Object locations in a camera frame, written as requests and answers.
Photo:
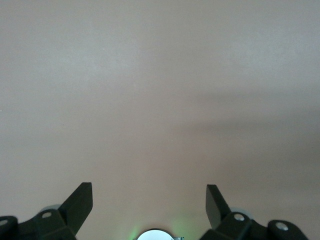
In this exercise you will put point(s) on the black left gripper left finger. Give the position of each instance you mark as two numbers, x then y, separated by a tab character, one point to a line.
75	210

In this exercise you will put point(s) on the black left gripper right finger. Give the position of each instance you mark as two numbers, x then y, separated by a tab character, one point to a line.
215	207

